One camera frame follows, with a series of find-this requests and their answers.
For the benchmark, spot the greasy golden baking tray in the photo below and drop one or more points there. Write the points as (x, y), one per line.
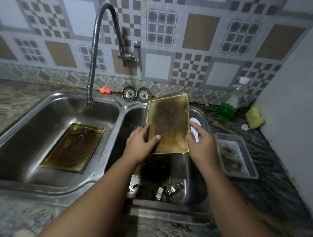
(170, 119)
(73, 146)

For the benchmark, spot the stainless steel double sink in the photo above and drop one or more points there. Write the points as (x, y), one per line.
(36, 136)

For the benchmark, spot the metal cookie cutter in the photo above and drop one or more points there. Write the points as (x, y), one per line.
(175, 188)
(161, 194)

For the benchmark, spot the person's left hand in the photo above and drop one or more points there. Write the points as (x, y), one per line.
(137, 146)

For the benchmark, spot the clear plastic container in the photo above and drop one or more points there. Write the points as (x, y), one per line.
(236, 156)

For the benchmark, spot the person's left forearm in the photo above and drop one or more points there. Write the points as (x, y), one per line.
(97, 202)

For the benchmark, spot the person's right hand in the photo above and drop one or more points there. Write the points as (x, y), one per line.
(204, 149)

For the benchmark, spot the white plastic utensil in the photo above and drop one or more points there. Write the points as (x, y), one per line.
(195, 122)

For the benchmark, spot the flexible chrome faucet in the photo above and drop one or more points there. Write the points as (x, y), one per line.
(94, 53)

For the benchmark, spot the person's left thumb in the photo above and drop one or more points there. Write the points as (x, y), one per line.
(154, 141)

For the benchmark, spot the small orange ball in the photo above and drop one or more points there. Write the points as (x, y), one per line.
(102, 90)

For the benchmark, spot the small white scrap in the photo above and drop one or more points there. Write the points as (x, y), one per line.
(244, 127)

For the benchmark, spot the person's right thumb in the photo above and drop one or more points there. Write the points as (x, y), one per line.
(188, 139)

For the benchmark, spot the yellow sponge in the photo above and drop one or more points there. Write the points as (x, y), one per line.
(254, 118)

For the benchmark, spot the small pink ball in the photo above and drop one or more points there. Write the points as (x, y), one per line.
(108, 91)

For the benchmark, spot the burnt dark baking tray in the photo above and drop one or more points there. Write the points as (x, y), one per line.
(156, 168)

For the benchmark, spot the person's right forearm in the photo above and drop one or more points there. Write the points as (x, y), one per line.
(232, 207)

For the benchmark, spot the green dish soap bottle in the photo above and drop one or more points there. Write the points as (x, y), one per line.
(229, 106)

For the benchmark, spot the metal sink strainer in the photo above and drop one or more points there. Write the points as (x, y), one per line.
(143, 94)
(128, 93)

